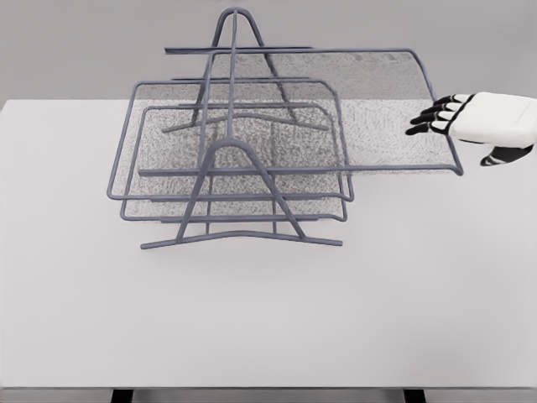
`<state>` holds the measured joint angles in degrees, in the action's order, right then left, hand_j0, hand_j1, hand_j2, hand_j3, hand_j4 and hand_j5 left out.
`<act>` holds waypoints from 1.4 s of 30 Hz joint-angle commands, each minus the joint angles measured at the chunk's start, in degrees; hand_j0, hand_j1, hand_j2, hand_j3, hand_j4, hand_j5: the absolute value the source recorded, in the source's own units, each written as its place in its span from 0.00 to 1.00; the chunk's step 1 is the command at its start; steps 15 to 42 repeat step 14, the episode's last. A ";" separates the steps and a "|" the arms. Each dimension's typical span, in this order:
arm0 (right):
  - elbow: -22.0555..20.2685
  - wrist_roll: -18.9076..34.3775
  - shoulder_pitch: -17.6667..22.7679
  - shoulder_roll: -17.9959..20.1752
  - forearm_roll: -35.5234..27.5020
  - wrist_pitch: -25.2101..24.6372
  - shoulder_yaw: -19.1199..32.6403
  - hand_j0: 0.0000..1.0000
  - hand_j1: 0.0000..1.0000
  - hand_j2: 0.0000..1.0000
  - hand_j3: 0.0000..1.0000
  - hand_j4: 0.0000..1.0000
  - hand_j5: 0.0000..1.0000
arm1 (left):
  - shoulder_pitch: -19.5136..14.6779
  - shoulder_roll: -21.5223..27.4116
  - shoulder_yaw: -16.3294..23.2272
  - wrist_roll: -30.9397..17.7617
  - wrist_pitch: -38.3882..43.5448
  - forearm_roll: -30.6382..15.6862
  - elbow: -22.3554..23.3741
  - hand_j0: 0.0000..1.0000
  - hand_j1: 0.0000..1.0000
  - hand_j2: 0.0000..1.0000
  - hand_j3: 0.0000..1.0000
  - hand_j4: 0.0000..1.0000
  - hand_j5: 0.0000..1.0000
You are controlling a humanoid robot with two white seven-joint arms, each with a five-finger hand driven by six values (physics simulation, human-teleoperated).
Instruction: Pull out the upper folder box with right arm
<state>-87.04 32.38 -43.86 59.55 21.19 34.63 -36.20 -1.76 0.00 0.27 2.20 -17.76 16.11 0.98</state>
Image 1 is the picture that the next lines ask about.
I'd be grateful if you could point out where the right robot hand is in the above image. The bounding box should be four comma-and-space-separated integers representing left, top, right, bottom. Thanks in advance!
405, 92, 537, 167

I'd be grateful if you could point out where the large grey mesh tray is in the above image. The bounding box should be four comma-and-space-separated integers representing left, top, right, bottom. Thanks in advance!
139, 47, 466, 178

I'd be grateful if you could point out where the medium grey mesh tray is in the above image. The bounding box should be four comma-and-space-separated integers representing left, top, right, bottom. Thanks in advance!
106, 77, 354, 203

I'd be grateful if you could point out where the small grey mesh tray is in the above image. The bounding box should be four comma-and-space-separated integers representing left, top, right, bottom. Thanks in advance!
119, 106, 350, 222

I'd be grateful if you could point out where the grey wire rack frame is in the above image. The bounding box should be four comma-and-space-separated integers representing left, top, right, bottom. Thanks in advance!
140, 6, 344, 252

